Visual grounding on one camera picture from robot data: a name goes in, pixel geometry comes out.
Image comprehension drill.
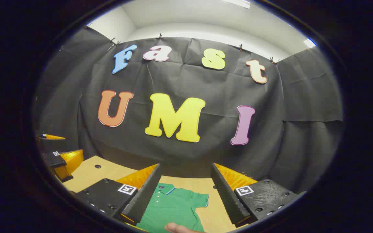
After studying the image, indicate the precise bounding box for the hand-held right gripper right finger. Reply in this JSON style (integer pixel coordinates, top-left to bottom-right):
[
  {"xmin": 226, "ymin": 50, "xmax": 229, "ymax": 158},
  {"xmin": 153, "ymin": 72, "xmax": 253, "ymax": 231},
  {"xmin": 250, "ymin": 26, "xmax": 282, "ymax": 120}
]
[{"xmin": 210, "ymin": 163, "xmax": 307, "ymax": 227}]

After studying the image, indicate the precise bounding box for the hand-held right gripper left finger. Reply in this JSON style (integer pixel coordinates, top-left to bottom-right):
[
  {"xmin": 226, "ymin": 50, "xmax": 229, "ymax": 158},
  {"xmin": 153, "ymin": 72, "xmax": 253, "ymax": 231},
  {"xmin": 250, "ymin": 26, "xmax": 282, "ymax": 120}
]
[{"xmin": 74, "ymin": 163, "xmax": 161, "ymax": 226}]

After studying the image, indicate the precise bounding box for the green T-shirt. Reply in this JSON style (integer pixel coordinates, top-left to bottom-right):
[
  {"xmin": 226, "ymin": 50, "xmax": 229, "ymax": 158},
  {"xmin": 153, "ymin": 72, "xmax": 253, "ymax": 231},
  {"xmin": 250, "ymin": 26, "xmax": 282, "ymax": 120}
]
[{"xmin": 136, "ymin": 183, "xmax": 209, "ymax": 233}]

